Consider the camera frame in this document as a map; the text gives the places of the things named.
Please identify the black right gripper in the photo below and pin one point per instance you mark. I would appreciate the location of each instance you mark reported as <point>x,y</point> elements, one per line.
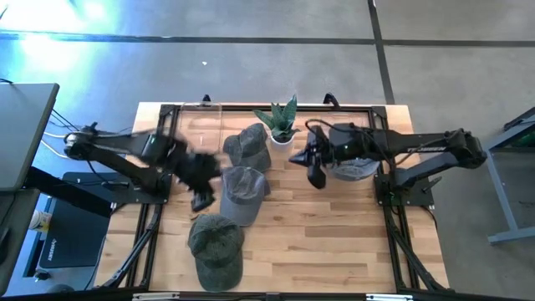
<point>319,150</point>

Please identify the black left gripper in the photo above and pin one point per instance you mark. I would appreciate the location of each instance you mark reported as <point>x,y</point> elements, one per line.
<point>184,163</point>

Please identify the light grey cap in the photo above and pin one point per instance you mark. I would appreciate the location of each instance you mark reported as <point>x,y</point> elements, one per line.
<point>242,192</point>

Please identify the dark grey cap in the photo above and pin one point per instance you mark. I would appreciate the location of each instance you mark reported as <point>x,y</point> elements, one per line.
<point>246,144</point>

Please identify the blue-grey cap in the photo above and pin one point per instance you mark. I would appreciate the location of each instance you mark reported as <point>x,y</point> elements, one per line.
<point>355,171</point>

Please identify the dark green cap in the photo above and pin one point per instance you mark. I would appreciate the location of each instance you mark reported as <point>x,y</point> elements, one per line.
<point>217,255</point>

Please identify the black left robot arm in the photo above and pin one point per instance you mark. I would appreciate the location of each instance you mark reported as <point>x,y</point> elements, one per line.
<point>121,144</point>

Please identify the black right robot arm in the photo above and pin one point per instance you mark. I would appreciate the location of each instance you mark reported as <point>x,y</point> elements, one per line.
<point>418,144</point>

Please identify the white plant pot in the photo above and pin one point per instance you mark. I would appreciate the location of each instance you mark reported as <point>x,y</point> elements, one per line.
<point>282,145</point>

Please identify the green snake plant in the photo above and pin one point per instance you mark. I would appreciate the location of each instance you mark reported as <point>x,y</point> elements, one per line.
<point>282,121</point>

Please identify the left clear plastic bin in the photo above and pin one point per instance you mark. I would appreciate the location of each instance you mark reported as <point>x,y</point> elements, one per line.
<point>205,121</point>

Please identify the black stand clamp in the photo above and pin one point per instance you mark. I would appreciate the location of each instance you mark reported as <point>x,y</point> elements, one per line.
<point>330,98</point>
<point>206,99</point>

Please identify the black floor mat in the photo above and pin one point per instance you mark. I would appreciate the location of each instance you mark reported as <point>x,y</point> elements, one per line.
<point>71,242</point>

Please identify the black desk leg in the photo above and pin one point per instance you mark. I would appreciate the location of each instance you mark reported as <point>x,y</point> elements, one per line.
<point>50,188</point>

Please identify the paper cup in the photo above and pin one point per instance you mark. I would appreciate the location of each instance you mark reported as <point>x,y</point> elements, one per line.
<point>41,220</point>

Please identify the dark grey desk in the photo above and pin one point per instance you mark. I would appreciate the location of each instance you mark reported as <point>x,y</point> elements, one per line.
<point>16,217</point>

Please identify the black aluminium table frame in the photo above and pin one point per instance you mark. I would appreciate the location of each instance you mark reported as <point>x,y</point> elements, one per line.
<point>234,108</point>

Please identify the silver bracket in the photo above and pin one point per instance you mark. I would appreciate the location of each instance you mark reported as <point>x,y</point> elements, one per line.
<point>154,297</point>
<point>390,297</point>

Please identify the grey metal table frame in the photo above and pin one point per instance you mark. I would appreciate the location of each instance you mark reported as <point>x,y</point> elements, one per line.
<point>499,192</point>

